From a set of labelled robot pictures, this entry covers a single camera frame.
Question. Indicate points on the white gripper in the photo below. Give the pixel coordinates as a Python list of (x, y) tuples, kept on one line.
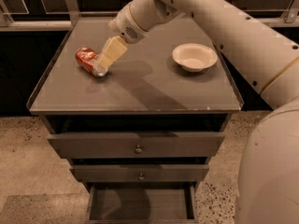
[(125, 24)]

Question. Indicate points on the red coke can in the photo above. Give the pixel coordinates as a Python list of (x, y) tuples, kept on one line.
[(87, 59)]

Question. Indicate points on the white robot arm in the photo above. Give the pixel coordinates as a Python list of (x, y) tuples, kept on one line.
[(268, 180)]

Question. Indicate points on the grey drawer cabinet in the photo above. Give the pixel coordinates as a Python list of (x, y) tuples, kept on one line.
[(143, 92)]

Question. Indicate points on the top drawer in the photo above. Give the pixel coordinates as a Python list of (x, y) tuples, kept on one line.
[(122, 145)]

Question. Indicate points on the drawer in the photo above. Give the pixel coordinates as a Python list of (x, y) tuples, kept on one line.
[(142, 203), (122, 145), (139, 172)]

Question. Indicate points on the top drawer knob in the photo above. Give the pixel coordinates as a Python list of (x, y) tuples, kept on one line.
[(138, 149)]

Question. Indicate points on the drawer knob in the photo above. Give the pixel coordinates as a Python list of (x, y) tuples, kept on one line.
[(141, 177), (138, 149)]

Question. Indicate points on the middle drawer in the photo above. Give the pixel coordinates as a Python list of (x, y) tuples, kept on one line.
[(139, 172)]

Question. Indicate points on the middle drawer knob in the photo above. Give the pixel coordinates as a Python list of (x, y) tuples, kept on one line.
[(141, 177)]

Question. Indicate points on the bottom drawer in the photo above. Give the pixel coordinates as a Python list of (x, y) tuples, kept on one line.
[(142, 203)]

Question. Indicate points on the white bowl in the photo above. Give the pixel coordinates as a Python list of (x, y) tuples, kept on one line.
[(194, 57)]

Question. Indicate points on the metal railing frame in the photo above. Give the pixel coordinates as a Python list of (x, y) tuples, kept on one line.
[(46, 16)]

